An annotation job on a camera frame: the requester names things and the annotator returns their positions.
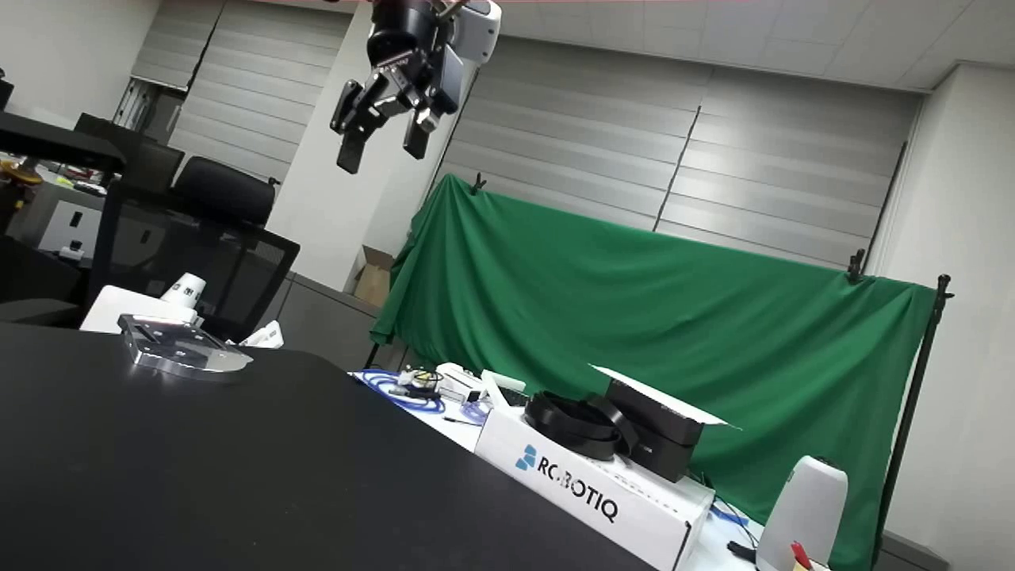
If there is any grey low partition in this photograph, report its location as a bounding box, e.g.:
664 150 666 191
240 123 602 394
261 269 380 374

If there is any black case with white lid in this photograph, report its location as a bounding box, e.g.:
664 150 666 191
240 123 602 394
591 362 734 484

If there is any black desk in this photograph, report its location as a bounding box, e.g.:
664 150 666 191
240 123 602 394
0 107 134 310

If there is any black computer monitor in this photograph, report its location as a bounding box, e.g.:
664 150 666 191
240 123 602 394
74 111 188 196

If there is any black mesh office chair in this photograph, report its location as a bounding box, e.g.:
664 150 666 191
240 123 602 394
91 152 304 346

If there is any brown cardboard box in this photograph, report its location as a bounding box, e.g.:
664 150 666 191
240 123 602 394
348 244 396 313

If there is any small white device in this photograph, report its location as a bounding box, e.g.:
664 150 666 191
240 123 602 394
429 357 488 407

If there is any white flat box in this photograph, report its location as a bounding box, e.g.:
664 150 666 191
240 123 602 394
75 281 203 335

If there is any black backdrop stand pole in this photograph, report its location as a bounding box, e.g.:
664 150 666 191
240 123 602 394
870 269 959 571

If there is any white plastic bottle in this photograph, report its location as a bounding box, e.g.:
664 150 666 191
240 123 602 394
751 454 849 571

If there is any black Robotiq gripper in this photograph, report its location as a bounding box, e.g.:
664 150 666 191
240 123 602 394
326 0 457 178

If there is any narrow grey window blind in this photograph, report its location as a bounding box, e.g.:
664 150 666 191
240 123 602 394
128 0 354 183

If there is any blue cable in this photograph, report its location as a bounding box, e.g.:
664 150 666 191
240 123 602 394
709 499 767 534

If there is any white folded paper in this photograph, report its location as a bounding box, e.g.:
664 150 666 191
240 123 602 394
238 318 289 353

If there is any green backdrop cloth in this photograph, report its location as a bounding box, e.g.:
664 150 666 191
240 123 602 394
369 171 940 571

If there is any white Robotiq cardboard box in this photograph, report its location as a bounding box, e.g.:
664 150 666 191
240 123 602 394
472 390 717 571

